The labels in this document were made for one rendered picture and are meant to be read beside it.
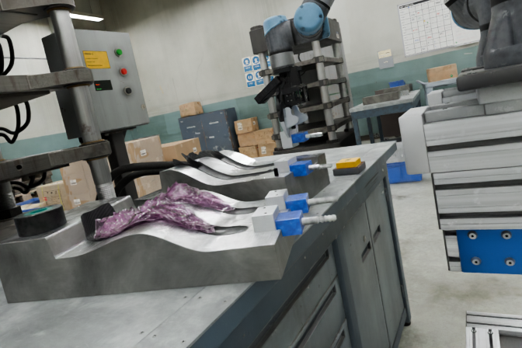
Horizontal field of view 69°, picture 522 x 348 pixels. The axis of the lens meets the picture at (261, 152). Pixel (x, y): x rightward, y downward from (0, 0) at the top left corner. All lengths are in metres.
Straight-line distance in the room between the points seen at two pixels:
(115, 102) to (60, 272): 1.01
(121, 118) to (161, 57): 7.69
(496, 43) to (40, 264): 0.78
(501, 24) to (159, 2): 8.97
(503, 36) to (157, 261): 0.60
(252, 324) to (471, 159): 0.43
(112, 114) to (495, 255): 1.36
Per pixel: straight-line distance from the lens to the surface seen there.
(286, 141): 1.20
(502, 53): 0.62
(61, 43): 1.44
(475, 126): 0.61
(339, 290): 1.10
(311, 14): 1.03
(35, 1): 1.46
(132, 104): 1.70
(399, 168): 4.08
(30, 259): 0.78
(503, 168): 0.62
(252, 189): 0.89
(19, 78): 1.40
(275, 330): 0.80
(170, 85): 9.19
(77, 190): 5.40
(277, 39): 1.18
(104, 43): 1.69
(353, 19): 7.48
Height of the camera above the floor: 1.05
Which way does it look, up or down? 7 degrees down
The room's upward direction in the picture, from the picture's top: 12 degrees counter-clockwise
